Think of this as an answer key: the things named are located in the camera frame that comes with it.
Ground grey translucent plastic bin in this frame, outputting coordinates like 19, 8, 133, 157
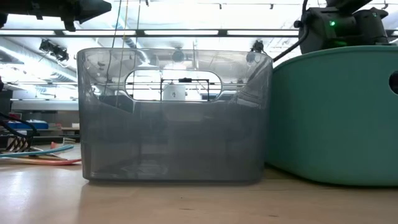
76, 47, 274, 184

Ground black ceiling spotlights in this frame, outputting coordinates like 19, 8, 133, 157
39, 39, 70, 62

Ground blue box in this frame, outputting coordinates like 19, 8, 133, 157
7, 121, 50, 130

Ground small black ceiling lamp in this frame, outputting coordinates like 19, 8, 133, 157
251, 39, 265, 53

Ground grey background workbench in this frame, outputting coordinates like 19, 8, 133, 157
11, 99, 80, 112

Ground black fork teal handle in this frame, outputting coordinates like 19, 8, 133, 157
0, 144, 75, 159

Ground red handled utensil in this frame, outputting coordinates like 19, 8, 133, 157
17, 157, 83, 166

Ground dark thin hanging cable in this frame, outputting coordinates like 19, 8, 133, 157
103, 0, 123, 96
132, 0, 142, 68

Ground thin black metal frame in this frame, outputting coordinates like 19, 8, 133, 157
160, 77, 210, 101

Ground dark round ceiling fixture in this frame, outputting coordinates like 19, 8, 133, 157
172, 49, 185, 63

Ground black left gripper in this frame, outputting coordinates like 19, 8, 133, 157
0, 0, 112, 32

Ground white cylindrical container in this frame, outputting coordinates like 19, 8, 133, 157
162, 83, 187, 101

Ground black overhead frame rail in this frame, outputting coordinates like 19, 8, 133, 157
0, 28, 398, 39

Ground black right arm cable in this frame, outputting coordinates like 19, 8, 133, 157
272, 0, 309, 62

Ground black cable loop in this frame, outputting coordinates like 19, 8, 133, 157
0, 111, 39, 147

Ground silver fork orange handle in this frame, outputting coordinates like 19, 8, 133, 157
4, 136, 59, 154

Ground teal plastic bin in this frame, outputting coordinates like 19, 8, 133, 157
266, 45, 398, 187

